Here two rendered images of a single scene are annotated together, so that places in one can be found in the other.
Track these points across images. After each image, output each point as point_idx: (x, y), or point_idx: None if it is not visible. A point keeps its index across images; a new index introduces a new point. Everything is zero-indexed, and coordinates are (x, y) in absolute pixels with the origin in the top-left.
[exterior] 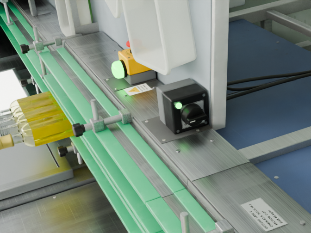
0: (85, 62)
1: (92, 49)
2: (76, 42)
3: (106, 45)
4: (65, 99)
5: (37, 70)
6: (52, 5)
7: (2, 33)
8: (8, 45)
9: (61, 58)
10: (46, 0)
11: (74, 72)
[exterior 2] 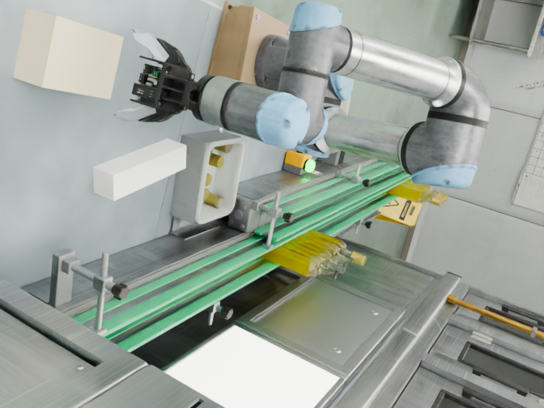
0: (291, 187)
1: (266, 187)
2: (257, 194)
3: (252, 183)
4: (306, 221)
5: (255, 255)
6: None
7: None
8: None
9: (280, 205)
10: None
11: (299, 197)
